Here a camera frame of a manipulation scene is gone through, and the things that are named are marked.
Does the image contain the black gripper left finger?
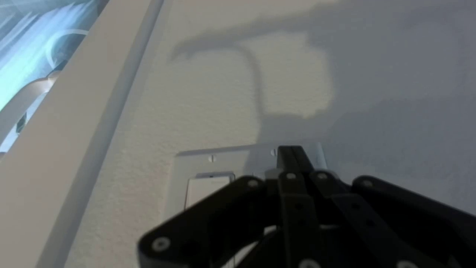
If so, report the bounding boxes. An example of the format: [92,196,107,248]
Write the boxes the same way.
[137,145,296,268]

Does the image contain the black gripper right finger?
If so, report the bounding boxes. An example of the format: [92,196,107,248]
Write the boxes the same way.
[293,145,476,268]

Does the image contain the white double light switch plate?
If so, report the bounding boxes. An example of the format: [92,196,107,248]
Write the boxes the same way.
[165,142,330,217]

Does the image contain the white glass sliding door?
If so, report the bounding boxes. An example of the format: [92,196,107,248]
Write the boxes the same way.
[0,0,166,268]

